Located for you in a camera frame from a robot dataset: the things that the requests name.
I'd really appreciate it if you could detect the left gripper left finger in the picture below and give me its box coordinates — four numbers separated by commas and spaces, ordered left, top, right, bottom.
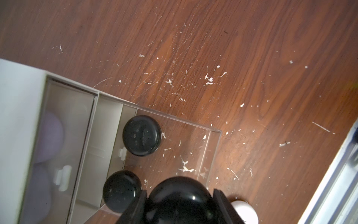
116, 190, 147, 224

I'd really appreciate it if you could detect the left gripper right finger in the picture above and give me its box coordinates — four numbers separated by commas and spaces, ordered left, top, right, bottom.
213, 189, 244, 224

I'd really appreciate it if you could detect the black earphone case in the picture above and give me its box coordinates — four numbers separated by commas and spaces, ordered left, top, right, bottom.
144, 176, 215, 224
103, 170, 142, 213
122, 115, 161, 157

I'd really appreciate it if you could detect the clear drawer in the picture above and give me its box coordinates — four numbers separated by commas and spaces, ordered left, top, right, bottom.
99, 107, 222, 216

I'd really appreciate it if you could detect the purple earphone case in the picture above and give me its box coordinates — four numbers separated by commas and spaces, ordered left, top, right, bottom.
23, 164, 51, 224
34, 111, 64, 163

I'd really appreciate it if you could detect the white three-drawer cabinet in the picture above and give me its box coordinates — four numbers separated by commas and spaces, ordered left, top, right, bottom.
1, 59, 137, 224

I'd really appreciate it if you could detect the purple earphone case top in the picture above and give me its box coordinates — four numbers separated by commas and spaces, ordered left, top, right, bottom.
34, 111, 64, 163

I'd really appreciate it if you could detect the white round earphone case right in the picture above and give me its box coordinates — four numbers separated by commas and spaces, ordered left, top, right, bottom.
231, 200, 259, 224

